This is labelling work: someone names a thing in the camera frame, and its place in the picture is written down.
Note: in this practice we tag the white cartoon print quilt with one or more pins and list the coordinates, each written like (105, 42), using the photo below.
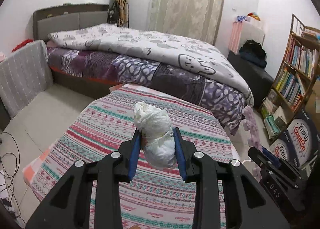
(186, 53)

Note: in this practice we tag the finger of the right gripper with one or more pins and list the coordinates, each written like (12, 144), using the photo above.
(273, 159)

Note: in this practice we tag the books stack on floor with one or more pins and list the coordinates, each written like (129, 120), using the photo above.
(274, 118)

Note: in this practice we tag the plaid garment on rack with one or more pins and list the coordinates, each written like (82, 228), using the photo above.
(119, 13)

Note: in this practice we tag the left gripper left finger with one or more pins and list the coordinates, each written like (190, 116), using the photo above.
(68, 203)

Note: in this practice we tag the lower Ganten water box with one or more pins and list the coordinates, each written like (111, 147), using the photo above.
(279, 149)

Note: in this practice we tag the white plastic trash bin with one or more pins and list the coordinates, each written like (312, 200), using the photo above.
(248, 164)

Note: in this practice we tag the grey bed headboard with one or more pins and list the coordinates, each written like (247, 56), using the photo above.
(67, 18)

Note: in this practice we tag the brown cardboard box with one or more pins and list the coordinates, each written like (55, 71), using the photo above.
(312, 105)

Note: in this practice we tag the patterned striped tablecloth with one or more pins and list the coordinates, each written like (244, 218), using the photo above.
(157, 197)

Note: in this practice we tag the cream lace curtain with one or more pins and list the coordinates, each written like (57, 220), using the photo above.
(197, 19)

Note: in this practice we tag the white plastic bag trash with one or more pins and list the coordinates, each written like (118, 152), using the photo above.
(158, 143)

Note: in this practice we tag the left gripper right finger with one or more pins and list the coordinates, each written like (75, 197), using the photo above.
(247, 204)

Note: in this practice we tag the grey quilted cushion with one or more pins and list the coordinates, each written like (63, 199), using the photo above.
(24, 75)

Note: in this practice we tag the white pink drawer cabinet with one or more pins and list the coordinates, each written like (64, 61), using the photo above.
(243, 30)

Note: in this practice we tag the upper Ganten water box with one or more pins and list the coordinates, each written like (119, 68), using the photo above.
(304, 138)

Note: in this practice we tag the wooden bookshelf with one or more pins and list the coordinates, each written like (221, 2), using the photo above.
(298, 70)

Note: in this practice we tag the black storage bench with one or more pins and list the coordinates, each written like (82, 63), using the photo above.
(257, 78)

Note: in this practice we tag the dark clothes pile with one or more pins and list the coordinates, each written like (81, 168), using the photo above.
(254, 53)

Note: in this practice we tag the ganten water box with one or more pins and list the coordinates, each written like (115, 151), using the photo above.
(304, 138)
(279, 149)

